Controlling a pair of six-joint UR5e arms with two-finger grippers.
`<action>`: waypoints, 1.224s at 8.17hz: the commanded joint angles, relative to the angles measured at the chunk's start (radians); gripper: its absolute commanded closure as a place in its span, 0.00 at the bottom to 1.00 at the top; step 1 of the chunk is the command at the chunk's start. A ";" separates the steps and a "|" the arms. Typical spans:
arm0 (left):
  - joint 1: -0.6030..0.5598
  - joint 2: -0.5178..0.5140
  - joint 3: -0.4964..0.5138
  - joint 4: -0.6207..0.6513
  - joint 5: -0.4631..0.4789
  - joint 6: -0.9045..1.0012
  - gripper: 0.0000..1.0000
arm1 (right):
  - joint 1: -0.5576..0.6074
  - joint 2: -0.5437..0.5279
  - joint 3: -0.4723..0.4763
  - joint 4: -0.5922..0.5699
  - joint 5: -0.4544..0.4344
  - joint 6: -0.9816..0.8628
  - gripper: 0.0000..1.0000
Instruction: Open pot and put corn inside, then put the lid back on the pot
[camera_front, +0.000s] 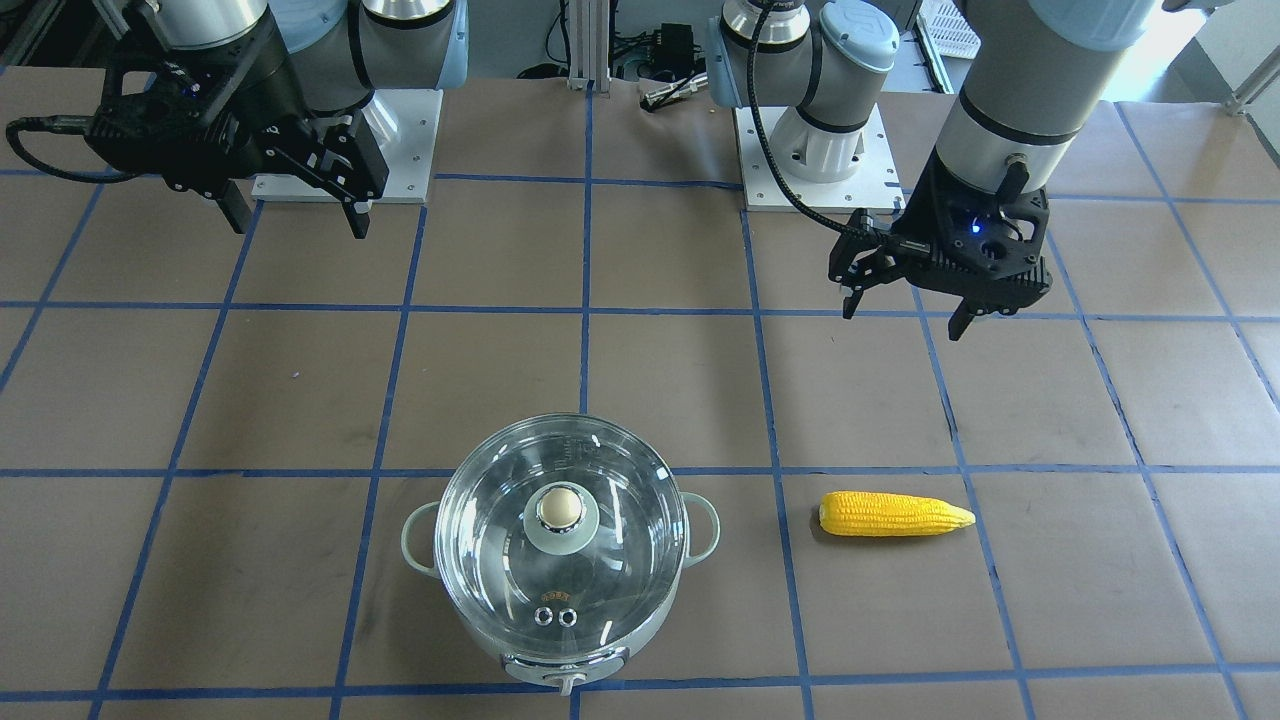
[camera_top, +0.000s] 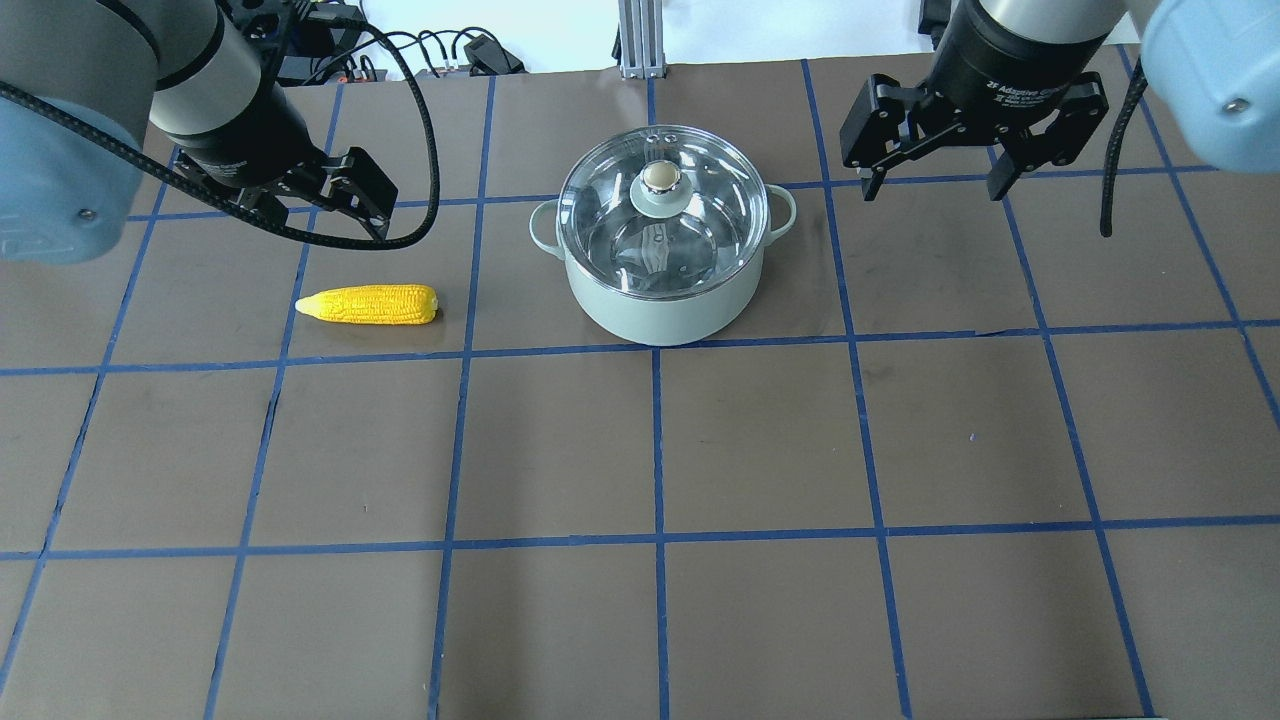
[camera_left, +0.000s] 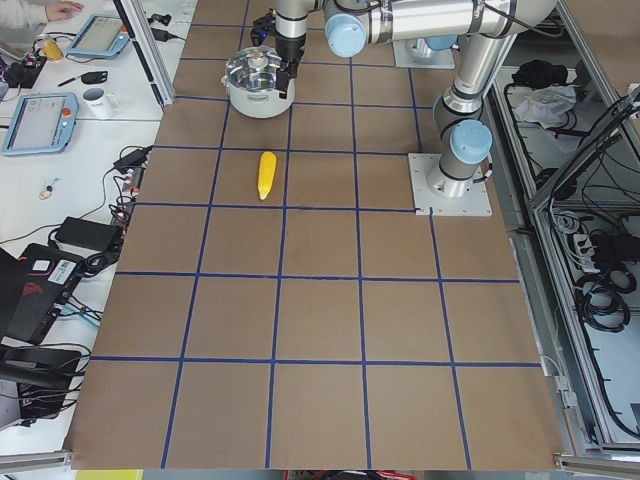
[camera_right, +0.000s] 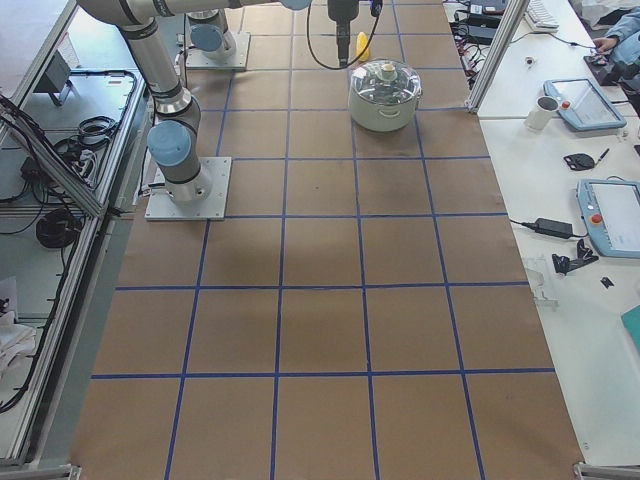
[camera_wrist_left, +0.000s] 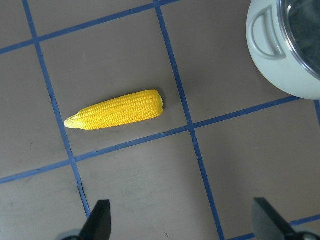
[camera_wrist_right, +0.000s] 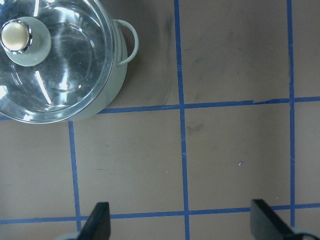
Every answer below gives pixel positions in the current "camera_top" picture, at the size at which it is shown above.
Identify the glass pot lid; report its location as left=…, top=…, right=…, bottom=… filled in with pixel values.
left=554, top=124, right=795, bottom=301

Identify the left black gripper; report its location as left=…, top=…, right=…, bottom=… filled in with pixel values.
left=174, top=85, right=399, bottom=240

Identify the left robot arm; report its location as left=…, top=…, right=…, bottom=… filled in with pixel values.
left=1, top=1, right=397, bottom=265

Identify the pale green steel pot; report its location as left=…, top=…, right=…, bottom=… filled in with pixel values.
left=527, top=124, right=797, bottom=347

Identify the aluminium frame post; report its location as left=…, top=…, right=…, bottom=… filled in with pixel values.
left=614, top=0, right=668, bottom=79

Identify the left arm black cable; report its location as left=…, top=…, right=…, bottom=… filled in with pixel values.
left=0, top=20, right=442, bottom=251

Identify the yellow corn cob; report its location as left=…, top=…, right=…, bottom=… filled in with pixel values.
left=294, top=284, right=439, bottom=325

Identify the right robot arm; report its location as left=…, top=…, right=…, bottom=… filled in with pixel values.
left=840, top=1, right=1279, bottom=200

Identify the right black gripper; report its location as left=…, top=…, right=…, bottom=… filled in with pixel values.
left=840, top=1, right=1108, bottom=201

